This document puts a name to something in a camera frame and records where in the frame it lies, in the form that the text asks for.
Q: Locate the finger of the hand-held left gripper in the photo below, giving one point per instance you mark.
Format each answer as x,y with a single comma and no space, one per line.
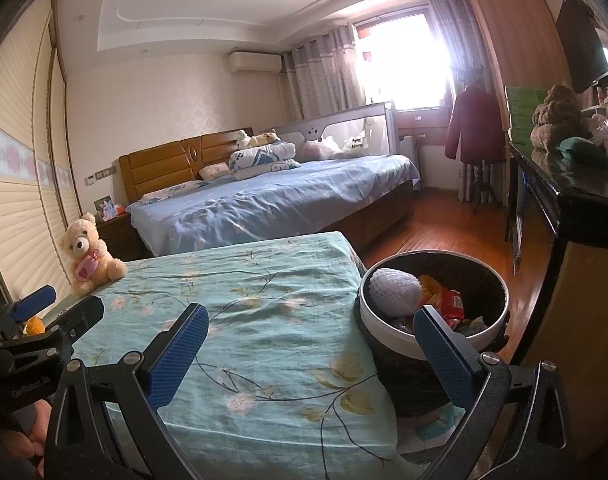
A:
79,320
34,302

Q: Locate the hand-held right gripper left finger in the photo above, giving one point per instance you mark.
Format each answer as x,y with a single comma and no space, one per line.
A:
179,355

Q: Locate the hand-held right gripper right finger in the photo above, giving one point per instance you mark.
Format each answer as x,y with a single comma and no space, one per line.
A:
446,360

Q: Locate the round black white bin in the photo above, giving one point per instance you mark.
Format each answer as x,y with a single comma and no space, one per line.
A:
398,360

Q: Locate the orange red plastic wrapper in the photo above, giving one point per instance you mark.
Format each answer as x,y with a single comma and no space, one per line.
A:
451,307

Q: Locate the white foam fruit net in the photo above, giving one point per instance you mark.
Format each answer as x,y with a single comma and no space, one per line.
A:
393,292

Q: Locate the person's left hand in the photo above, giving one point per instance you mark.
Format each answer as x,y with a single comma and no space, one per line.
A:
36,430

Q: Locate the cream teddy bear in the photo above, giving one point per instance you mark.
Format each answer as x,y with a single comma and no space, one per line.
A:
91,255

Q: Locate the wooden nightstand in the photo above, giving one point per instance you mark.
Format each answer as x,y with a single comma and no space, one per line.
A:
121,237

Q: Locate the sliding wardrobe door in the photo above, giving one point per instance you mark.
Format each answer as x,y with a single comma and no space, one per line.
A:
19,185

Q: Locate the floral pillow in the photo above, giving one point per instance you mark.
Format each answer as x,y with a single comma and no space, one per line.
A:
174,191

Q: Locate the wooden headboard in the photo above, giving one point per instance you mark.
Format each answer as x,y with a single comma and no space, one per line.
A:
159,170

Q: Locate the black top cabinet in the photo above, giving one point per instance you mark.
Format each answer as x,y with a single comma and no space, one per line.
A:
583,260

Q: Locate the coat stand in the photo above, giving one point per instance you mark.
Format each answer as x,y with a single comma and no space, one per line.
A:
483,185

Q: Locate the small white pillow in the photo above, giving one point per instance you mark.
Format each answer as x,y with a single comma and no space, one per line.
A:
215,171

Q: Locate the bed with blue sheet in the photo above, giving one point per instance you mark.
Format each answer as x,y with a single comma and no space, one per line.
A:
284,190

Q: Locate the white radiator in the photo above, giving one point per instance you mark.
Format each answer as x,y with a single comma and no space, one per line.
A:
411,160

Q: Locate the folded blue white quilt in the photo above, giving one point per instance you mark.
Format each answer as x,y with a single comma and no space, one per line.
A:
264,160

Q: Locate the white plush toy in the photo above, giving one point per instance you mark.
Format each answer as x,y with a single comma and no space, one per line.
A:
243,140

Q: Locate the yellow plush toy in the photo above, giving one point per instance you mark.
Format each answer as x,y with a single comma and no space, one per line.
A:
264,138

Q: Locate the dark red coat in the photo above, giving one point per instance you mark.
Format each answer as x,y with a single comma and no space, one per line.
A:
473,125

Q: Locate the pink plush toy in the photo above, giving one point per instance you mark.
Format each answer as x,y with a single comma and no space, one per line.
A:
321,150

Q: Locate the teal cloth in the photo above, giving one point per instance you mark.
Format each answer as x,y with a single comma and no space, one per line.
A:
581,152

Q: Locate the stack of green boxes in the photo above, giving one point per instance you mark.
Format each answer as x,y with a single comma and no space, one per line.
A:
523,115

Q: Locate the brown plush toy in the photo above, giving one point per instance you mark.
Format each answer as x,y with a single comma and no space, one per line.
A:
556,120

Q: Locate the window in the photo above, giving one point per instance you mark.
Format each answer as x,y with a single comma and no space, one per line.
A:
408,60

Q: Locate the white air conditioner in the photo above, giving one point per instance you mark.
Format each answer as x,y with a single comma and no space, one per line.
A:
254,61

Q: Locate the grey dotted curtain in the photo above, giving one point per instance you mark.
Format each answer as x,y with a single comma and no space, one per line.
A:
458,35
324,75

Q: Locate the tall wooden cabinet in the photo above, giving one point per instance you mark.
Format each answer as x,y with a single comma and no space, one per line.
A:
513,35

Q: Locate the black television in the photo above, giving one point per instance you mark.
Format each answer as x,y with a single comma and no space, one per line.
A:
583,45

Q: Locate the photo frame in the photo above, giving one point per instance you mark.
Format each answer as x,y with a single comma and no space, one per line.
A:
106,208

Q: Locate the wall switch panel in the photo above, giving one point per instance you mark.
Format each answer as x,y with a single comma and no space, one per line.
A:
101,175

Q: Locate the grey bed guard rail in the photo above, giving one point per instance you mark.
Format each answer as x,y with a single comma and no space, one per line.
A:
344,122

